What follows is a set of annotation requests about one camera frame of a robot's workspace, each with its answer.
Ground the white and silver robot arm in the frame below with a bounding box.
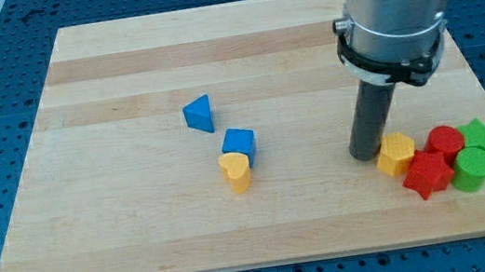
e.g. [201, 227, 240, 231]
[332, 0, 448, 87]

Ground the blue cube block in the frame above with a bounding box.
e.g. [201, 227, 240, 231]
[222, 128, 257, 168]

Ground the blue triangle block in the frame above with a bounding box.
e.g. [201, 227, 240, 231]
[182, 94, 214, 133]

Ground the yellow heart block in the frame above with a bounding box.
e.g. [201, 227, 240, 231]
[218, 152, 252, 194]

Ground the light wooden board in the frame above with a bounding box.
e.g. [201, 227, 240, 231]
[0, 0, 485, 272]

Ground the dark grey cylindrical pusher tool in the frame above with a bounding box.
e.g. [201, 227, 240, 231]
[348, 81, 396, 161]

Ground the yellow hexagon block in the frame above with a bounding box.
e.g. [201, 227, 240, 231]
[376, 132, 415, 177]

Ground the red star block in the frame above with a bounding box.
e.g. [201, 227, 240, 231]
[403, 150, 455, 200]

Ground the red cylinder block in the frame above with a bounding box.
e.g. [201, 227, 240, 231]
[424, 125, 465, 166]

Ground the green star block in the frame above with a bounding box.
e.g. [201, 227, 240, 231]
[457, 118, 485, 151]

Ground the green cylinder block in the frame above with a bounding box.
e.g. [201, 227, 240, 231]
[451, 147, 485, 193]

